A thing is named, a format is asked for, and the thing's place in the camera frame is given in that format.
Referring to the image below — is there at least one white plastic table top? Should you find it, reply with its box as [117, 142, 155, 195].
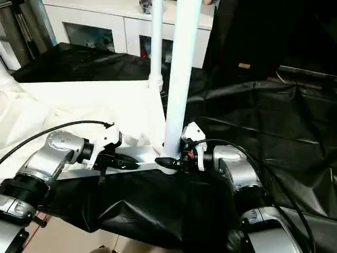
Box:
[0, 79, 182, 185]

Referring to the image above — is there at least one black plastic mat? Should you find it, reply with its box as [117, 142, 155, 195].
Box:
[0, 42, 337, 253]

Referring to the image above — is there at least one black speaker cabinet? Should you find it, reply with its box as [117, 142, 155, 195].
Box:
[204, 0, 282, 79]

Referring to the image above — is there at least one white slanted pipe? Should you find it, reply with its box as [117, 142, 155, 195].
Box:
[0, 39, 22, 71]

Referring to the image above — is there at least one white sideboard cabinet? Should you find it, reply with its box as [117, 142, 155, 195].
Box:
[42, 0, 215, 69]

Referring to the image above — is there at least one black metal rod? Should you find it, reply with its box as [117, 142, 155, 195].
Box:
[277, 65, 337, 79]

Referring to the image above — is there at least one grey metal tripod stand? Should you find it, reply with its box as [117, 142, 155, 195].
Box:
[0, 0, 55, 69]

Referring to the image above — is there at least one dark bag of small parts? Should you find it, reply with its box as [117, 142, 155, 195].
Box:
[139, 0, 155, 14]

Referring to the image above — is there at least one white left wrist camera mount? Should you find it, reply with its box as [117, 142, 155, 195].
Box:
[84, 123, 122, 171]

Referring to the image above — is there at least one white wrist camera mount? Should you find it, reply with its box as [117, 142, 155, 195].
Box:
[181, 122, 206, 171]
[84, 123, 122, 171]

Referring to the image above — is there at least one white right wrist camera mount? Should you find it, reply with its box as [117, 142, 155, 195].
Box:
[181, 122, 206, 171]

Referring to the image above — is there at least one red wire hanger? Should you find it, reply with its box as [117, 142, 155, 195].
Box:
[26, 210, 49, 253]

